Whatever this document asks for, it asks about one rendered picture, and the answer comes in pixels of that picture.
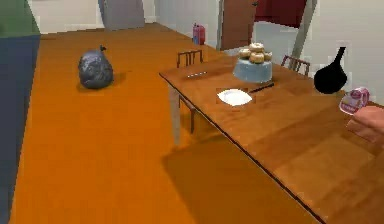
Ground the red fire extinguisher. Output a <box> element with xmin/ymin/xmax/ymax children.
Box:
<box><xmin>192</xmin><ymin>22</ymin><xmax>206</xmax><ymax>46</ymax></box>

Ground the brown wooden chair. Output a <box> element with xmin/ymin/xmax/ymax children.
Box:
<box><xmin>280</xmin><ymin>54</ymin><xmax>311</xmax><ymax>77</ymax></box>
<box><xmin>176</xmin><ymin>49</ymin><xmax>204</xmax><ymax>135</ymax></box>

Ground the reddish brown bread loaf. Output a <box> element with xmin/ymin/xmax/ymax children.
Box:
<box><xmin>346</xmin><ymin>105</ymin><xmax>384</xmax><ymax>145</ymax></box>

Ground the dark blue cabinet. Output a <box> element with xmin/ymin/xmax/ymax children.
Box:
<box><xmin>0</xmin><ymin>0</ymin><xmax>42</xmax><ymax>224</ymax></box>

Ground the black handled knife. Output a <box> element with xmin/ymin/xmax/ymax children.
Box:
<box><xmin>248</xmin><ymin>82</ymin><xmax>276</xmax><ymax>94</ymax></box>

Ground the white plate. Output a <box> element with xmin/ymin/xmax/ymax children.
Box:
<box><xmin>216</xmin><ymin>88</ymin><xmax>253</xmax><ymax>107</ymax></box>

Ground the black long-necked vase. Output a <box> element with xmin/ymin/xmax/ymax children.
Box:
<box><xmin>313</xmin><ymin>46</ymin><xmax>348</xmax><ymax>95</ymax></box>

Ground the brown wooden room door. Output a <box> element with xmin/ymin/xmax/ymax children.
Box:
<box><xmin>219</xmin><ymin>0</ymin><xmax>259</xmax><ymax>52</ymax></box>

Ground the pink and white cup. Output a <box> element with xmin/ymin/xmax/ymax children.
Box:
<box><xmin>338</xmin><ymin>86</ymin><xmax>371</xmax><ymax>116</ymax></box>

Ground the silver fork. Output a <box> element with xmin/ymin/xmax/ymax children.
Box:
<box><xmin>186</xmin><ymin>71</ymin><xmax>208</xmax><ymax>79</ymax></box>

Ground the grey tied garbage bag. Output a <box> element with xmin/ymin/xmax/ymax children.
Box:
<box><xmin>77</xmin><ymin>45</ymin><xmax>115</xmax><ymax>90</ymax></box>

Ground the brown wooden dining table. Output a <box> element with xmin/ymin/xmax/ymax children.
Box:
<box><xmin>158</xmin><ymin>55</ymin><xmax>384</xmax><ymax>224</ymax></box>

